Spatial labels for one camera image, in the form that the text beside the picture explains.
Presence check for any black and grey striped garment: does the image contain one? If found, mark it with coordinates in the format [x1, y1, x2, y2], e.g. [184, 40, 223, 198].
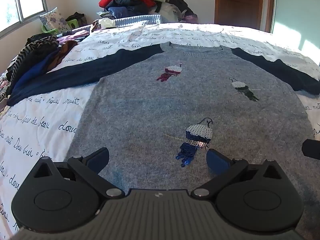
[6, 36, 60, 81]

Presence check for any brown wooden door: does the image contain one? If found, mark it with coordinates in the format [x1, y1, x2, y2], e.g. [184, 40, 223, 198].
[214, 0, 264, 30]

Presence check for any green plastic stool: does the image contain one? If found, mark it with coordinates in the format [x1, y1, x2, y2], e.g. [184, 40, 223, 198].
[41, 17, 83, 36]

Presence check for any dark bag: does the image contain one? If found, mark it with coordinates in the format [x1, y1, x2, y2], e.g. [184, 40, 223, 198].
[65, 12, 88, 27]

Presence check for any white plastic bag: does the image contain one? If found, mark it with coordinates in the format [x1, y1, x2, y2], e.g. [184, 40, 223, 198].
[98, 18, 116, 30]

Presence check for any zebra print cloth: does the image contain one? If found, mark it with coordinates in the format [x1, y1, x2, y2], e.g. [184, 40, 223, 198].
[0, 79, 13, 103]

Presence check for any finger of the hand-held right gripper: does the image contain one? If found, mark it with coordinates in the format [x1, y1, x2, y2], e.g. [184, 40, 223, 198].
[302, 138, 320, 161]

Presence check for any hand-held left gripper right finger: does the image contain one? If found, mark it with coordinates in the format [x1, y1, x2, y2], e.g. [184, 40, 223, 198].
[191, 148, 292, 198]

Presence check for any sliding glass window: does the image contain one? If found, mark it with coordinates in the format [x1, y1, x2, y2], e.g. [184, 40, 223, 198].
[0, 0, 48, 33]

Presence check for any grey sweater with navy sleeves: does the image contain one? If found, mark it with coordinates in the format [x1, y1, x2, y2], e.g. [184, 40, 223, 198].
[7, 41, 320, 240]

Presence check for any pile of dark clothes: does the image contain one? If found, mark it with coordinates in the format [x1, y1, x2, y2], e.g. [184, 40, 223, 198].
[96, 0, 168, 20]

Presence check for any floral pillow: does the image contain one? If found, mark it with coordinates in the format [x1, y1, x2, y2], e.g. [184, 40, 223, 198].
[38, 7, 69, 34]

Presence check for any frosted wardrobe sliding door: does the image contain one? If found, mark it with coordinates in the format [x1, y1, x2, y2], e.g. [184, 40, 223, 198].
[271, 0, 320, 53]

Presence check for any white bedspread with script print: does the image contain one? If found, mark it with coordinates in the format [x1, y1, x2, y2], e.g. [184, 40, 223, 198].
[0, 21, 320, 240]

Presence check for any blue garment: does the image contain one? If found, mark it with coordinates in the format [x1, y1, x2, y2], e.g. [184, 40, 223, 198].
[11, 54, 61, 96]

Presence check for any grey knitted blanket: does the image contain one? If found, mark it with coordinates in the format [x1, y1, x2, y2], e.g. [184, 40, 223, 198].
[113, 15, 163, 27]

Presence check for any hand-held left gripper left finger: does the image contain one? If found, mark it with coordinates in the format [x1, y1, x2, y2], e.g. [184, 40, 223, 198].
[26, 147, 125, 199]

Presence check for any lilac garment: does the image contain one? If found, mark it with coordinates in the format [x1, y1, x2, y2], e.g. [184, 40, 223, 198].
[57, 30, 90, 43]

